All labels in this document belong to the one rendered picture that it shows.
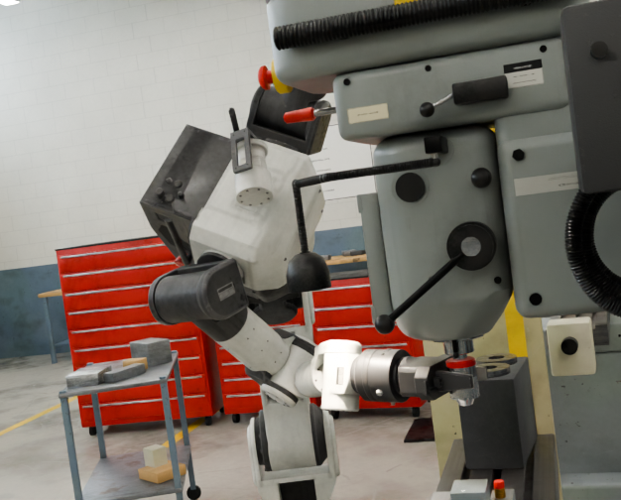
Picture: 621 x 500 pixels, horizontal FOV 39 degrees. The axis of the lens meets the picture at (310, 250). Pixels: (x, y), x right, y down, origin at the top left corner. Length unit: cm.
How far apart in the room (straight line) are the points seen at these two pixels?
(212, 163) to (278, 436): 65
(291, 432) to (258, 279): 47
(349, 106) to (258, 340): 57
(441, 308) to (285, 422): 78
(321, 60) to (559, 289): 47
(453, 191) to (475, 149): 7
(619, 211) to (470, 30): 32
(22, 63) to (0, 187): 166
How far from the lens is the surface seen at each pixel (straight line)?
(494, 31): 129
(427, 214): 131
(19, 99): 1244
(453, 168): 131
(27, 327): 1256
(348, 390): 151
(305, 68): 133
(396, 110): 130
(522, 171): 128
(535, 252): 128
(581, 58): 104
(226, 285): 161
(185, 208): 169
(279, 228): 166
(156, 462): 451
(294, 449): 203
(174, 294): 163
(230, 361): 654
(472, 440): 190
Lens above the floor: 155
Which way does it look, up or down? 3 degrees down
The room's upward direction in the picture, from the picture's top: 8 degrees counter-clockwise
